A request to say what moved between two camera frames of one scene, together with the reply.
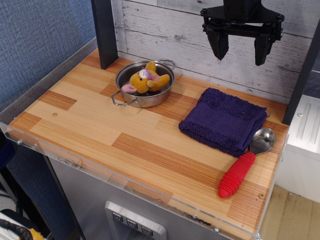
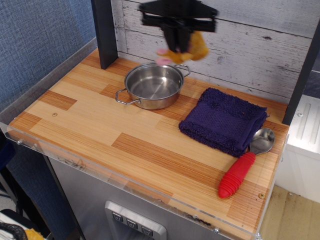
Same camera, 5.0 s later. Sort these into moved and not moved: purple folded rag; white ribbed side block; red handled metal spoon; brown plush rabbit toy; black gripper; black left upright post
Moved: brown plush rabbit toy; black gripper
Not moved: black left upright post; white ribbed side block; purple folded rag; red handled metal spoon
